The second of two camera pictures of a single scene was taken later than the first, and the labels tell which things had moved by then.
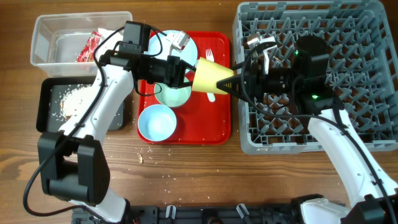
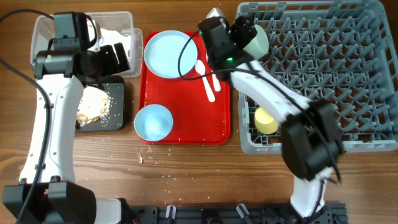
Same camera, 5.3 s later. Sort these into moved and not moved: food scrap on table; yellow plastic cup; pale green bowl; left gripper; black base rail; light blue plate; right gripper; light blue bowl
Moved: pale green bowl; right gripper; left gripper; yellow plastic cup
Not moved: food scrap on table; light blue bowl; light blue plate; black base rail
